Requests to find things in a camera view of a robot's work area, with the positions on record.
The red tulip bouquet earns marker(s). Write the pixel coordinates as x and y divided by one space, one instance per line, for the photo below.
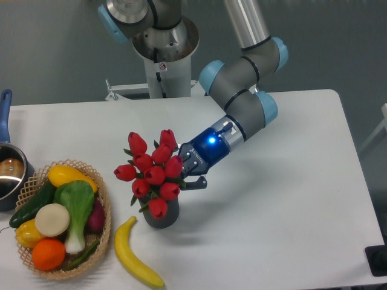
156 175

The black device at edge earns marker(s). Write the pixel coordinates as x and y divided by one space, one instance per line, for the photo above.
376 257

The blue handled saucepan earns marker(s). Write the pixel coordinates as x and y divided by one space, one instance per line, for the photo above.
15 168

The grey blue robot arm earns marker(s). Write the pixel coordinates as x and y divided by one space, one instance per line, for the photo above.
246 112

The grey ribbed vase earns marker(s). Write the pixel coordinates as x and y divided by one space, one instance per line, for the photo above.
158 212

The green bok choy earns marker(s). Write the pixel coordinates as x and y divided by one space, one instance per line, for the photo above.
78 198

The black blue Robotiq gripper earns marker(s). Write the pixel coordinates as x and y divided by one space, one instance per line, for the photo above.
200 154

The orange fruit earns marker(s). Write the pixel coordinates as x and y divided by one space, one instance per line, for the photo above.
48 254

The yellow bell pepper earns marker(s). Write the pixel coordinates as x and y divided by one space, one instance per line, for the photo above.
27 234

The green chili pepper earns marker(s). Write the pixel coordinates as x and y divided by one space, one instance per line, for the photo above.
83 257

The white frame at right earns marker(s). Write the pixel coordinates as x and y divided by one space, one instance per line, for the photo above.
376 136

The yellow banana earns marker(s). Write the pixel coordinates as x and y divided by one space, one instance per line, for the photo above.
130 261

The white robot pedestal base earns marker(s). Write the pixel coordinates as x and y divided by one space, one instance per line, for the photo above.
167 59

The white round radish slice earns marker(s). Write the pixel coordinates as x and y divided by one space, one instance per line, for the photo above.
52 220

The woven wicker basket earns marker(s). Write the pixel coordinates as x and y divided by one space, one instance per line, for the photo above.
32 186

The purple red onion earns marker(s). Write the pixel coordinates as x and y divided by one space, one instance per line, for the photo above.
96 219

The green cucumber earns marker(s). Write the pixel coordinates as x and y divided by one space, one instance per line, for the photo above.
29 210

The yellow squash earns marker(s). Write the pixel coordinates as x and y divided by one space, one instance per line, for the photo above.
59 175

